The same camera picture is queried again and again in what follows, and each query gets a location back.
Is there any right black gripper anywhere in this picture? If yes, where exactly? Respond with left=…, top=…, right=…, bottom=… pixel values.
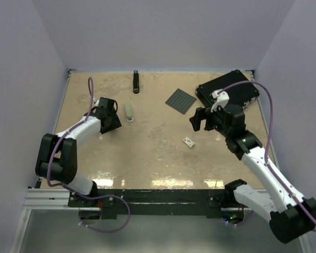
left=189, top=103, right=231, bottom=138

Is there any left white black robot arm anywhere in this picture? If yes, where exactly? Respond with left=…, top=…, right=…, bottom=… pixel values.
left=35, top=97, right=122, bottom=207

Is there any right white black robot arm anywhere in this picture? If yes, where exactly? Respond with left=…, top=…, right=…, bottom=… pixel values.
left=190, top=104, right=316, bottom=244

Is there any beige green stapler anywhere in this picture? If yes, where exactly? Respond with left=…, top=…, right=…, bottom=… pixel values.
left=124, top=103, right=133, bottom=122

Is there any black stapler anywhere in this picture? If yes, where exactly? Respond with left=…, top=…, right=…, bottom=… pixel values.
left=133, top=70, right=140, bottom=94

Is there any grey lego baseplate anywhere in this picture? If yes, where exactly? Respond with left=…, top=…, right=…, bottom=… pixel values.
left=165, top=89, right=196, bottom=115

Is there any black carrying case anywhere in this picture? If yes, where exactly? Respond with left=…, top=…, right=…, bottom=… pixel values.
left=195, top=70, right=260, bottom=108

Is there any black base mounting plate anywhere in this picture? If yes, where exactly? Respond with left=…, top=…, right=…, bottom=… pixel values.
left=68, top=189, right=245, bottom=219

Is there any aluminium front rail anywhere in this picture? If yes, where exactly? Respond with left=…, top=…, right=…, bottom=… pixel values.
left=23, top=188, right=98, bottom=211

